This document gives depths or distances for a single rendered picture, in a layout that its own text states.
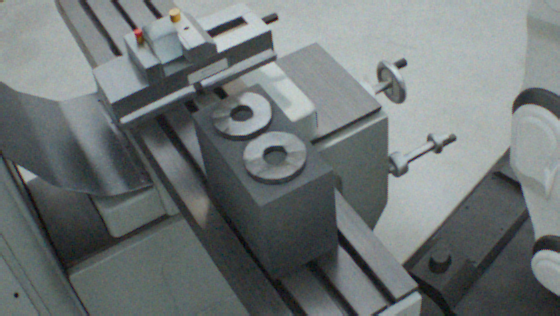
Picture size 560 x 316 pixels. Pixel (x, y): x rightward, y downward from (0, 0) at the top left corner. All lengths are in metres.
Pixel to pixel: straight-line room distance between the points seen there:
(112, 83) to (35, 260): 0.37
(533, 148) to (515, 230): 0.44
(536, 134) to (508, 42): 1.81
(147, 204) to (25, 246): 0.28
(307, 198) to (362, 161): 0.69
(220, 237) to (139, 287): 0.46
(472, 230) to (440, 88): 1.23
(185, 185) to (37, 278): 0.35
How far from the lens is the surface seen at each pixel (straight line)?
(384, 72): 1.95
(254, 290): 1.22
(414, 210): 2.48
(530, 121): 1.30
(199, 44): 1.46
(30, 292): 1.50
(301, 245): 1.19
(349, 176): 1.81
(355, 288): 1.21
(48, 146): 1.51
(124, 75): 1.51
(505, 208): 1.76
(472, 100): 2.84
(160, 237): 1.62
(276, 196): 1.08
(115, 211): 1.52
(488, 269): 1.68
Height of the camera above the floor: 1.96
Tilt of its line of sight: 48 degrees down
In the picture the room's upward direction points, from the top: 8 degrees counter-clockwise
